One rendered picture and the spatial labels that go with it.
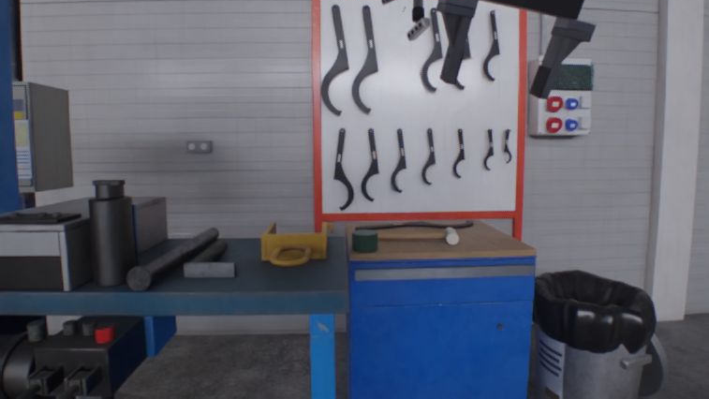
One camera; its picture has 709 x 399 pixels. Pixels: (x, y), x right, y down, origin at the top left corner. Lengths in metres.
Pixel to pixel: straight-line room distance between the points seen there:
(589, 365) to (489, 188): 1.26
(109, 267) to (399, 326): 1.01
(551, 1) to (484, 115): 2.17
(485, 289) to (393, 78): 1.55
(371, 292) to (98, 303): 0.88
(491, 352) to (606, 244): 1.86
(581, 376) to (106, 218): 1.87
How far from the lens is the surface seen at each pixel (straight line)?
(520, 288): 1.55
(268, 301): 0.71
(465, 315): 1.50
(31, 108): 1.70
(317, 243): 0.87
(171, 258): 0.86
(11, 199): 1.36
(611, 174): 3.20
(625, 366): 1.97
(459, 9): 0.46
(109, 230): 0.81
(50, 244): 0.86
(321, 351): 0.96
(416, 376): 1.57
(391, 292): 1.39
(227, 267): 0.79
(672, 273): 3.61
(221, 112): 2.59
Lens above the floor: 1.32
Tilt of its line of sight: 5 degrees down
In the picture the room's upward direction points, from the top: straight up
